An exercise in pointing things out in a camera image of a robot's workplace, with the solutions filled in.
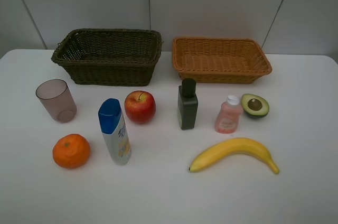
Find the red apple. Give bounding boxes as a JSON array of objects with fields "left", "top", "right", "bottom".
[{"left": 124, "top": 90, "right": 156, "bottom": 124}]

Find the halved avocado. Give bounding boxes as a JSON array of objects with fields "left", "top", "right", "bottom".
[{"left": 241, "top": 94, "right": 270, "bottom": 119}]

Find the white blue shampoo bottle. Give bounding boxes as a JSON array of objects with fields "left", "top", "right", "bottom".
[{"left": 98, "top": 98, "right": 131, "bottom": 165}]

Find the dark green bottle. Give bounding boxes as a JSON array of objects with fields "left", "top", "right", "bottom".
[{"left": 177, "top": 78, "right": 198, "bottom": 130}]

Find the orange mandarin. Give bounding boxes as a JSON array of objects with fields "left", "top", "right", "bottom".
[{"left": 52, "top": 134, "right": 90, "bottom": 169}]

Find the pink soap bottle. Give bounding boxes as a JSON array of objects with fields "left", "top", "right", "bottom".
[{"left": 214, "top": 95, "right": 243, "bottom": 134}]

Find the translucent pink plastic cup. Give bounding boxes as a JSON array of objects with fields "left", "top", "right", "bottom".
[{"left": 35, "top": 79, "right": 77, "bottom": 123}]

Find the orange wicker basket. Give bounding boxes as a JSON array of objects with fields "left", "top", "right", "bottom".
[{"left": 172, "top": 37, "right": 272, "bottom": 84}]

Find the dark brown wicker basket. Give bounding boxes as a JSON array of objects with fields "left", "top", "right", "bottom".
[{"left": 51, "top": 29, "right": 162, "bottom": 87}]

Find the yellow banana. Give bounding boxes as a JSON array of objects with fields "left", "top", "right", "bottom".
[{"left": 189, "top": 137, "right": 279, "bottom": 174}]

